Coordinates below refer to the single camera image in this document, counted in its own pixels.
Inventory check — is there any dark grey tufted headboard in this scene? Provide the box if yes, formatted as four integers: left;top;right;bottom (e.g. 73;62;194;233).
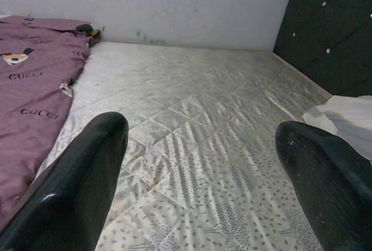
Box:
273;0;372;96

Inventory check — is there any white quilted mattress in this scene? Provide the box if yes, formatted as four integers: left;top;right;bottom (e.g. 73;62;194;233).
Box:
28;41;334;251

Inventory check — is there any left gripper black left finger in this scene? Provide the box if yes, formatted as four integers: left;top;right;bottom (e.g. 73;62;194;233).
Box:
0;112;130;251

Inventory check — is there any purple printed blanket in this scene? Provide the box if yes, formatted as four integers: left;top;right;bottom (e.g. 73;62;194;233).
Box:
0;15;105;228

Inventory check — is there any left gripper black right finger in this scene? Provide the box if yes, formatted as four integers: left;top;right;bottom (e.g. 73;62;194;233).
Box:
274;121;372;251

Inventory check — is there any white pillow with tree print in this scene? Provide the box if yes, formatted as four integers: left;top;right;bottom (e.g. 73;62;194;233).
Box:
302;94;372;162

